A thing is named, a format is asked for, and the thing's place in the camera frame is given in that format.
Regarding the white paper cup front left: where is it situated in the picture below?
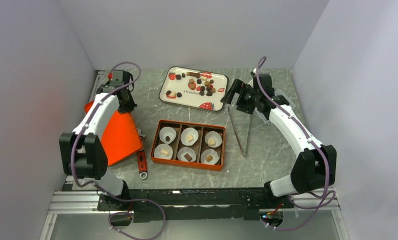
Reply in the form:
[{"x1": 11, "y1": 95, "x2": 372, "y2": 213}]
[{"x1": 154, "y1": 143, "x2": 173, "y2": 160}]

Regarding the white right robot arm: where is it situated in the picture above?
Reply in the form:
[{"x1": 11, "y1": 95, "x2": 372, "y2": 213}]
[{"x1": 221, "y1": 72, "x2": 337, "y2": 208}]

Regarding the white paper cup front right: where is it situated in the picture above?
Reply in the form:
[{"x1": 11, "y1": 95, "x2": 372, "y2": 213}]
[{"x1": 200, "y1": 149, "x2": 219, "y2": 166}]

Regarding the white paper cup back right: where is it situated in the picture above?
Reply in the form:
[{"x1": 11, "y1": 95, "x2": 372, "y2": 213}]
[{"x1": 204, "y1": 131, "x2": 222, "y2": 148}]

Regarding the white strawberry tray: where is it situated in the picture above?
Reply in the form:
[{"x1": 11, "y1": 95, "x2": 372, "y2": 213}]
[{"x1": 159, "y1": 66, "x2": 229, "y2": 112}]

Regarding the clear plastic compartment box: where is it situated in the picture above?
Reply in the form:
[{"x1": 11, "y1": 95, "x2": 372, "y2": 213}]
[{"x1": 253, "y1": 89, "x2": 296, "y2": 125}]

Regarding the orange box lid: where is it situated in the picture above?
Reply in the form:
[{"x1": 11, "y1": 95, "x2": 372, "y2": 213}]
[{"x1": 101, "y1": 111, "x2": 143, "y2": 167}]

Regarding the white chocolate block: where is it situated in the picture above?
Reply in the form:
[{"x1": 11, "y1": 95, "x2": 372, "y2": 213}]
[{"x1": 161, "y1": 150, "x2": 169, "y2": 156}]

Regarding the white paper cup back left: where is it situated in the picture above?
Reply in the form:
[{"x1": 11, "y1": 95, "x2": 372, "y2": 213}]
[{"x1": 159, "y1": 126, "x2": 177, "y2": 145}]

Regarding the brown chocolate square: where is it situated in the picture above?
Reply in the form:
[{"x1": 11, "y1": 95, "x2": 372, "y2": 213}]
[{"x1": 184, "y1": 153, "x2": 194, "y2": 162}]

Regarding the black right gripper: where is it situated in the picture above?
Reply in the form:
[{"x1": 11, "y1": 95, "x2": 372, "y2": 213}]
[{"x1": 221, "y1": 79, "x2": 260, "y2": 115}]

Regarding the white chocolate piece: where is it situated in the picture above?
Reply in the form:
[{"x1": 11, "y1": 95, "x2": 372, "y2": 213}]
[{"x1": 207, "y1": 137, "x2": 215, "y2": 146}]

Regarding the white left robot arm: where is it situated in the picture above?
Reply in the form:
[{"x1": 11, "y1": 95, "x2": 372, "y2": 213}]
[{"x1": 59, "y1": 71, "x2": 137, "y2": 210}]

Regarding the white paper cup front middle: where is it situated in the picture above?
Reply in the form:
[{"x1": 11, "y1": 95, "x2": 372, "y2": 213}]
[{"x1": 177, "y1": 146, "x2": 197, "y2": 163}]

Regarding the black slotted spatula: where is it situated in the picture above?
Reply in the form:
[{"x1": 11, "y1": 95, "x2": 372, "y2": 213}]
[{"x1": 227, "y1": 105, "x2": 253, "y2": 158}]

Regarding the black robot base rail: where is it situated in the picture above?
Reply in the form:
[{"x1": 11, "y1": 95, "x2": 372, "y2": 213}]
[{"x1": 97, "y1": 187, "x2": 293, "y2": 223}]

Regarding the orange chocolate box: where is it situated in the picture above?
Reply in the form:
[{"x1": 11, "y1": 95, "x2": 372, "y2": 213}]
[{"x1": 151, "y1": 119, "x2": 226, "y2": 171}]

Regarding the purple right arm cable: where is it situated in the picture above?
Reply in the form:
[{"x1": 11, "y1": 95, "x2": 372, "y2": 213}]
[{"x1": 255, "y1": 56, "x2": 336, "y2": 232}]

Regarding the red handled adjustable wrench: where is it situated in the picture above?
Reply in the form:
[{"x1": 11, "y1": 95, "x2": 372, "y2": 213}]
[{"x1": 137, "y1": 128, "x2": 148, "y2": 180}]

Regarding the white paper cup back middle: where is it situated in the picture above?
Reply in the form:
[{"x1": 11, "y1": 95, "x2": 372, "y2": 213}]
[{"x1": 180, "y1": 127, "x2": 199, "y2": 146}]

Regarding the white paper cup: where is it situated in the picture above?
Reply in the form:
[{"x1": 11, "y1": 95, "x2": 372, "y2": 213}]
[
  {"x1": 180, "y1": 127, "x2": 199, "y2": 146},
  {"x1": 200, "y1": 149, "x2": 219, "y2": 166},
  {"x1": 154, "y1": 143, "x2": 173, "y2": 160},
  {"x1": 204, "y1": 131, "x2": 222, "y2": 148},
  {"x1": 159, "y1": 126, "x2": 177, "y2": 145},
  {"x1": 177, "y1": 146, "x2": 197, "y2": 163}
]

